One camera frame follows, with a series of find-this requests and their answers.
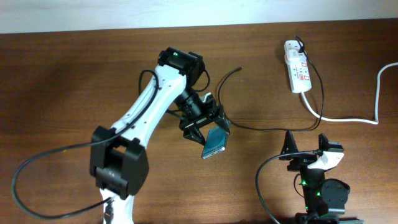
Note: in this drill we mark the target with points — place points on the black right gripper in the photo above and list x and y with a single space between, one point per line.
308 158

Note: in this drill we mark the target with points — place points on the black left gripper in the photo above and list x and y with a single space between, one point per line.
191 126

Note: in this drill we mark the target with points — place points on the smartphone with cyan screen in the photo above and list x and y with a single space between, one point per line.
216 142

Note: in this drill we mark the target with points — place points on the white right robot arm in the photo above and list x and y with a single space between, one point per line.
325 199

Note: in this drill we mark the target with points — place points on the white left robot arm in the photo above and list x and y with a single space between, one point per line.
118 159

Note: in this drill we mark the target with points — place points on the white charger plug adapter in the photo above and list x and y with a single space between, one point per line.
292 56

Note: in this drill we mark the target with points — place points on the white power strip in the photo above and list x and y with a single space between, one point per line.
299 76

